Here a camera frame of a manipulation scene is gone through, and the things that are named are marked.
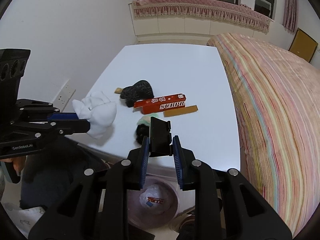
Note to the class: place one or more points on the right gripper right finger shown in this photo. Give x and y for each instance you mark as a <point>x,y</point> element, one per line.
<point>178,159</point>

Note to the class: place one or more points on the operator left hand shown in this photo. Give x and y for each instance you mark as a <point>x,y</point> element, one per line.
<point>18,164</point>

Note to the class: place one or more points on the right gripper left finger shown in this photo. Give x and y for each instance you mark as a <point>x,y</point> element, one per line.
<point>144,157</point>

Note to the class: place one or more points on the white nightstand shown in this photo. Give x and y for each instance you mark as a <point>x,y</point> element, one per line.
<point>193,72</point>

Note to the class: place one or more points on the white cloth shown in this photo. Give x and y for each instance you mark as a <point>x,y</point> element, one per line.
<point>98,110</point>

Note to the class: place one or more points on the brown wooden strip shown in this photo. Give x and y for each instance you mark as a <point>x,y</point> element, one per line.
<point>180,111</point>

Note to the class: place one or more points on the small black box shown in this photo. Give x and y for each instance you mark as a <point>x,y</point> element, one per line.
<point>160,138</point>

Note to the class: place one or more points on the pink curtain right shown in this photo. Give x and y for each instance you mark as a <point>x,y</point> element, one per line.
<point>290,17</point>

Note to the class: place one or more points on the black fuzzy ball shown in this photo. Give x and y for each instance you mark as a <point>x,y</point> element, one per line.
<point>142,131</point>

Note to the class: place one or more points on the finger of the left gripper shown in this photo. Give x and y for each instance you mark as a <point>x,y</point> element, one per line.
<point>69,127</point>
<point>63,116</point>

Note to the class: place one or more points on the green tissue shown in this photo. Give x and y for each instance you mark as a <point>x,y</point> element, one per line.
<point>146,119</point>

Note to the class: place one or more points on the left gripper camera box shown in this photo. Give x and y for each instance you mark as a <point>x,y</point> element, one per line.
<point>13,63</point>

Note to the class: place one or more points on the pink trash bin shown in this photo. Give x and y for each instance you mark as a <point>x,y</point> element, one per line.
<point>154,206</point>

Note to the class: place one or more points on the pink fringed sill cover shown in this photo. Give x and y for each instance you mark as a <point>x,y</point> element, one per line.
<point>217,10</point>

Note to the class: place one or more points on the wall power socket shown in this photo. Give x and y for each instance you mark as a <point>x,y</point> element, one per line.
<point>64,95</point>

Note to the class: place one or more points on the yellow framed board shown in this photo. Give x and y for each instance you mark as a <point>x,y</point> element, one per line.
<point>303,45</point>

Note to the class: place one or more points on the black knitted cloth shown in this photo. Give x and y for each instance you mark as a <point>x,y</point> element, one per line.
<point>141,90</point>

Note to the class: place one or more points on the striped bed cover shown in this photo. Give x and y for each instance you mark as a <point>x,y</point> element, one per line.
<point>276,100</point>

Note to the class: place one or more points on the red cardboard box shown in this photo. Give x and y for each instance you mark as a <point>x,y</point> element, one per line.
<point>160,104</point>

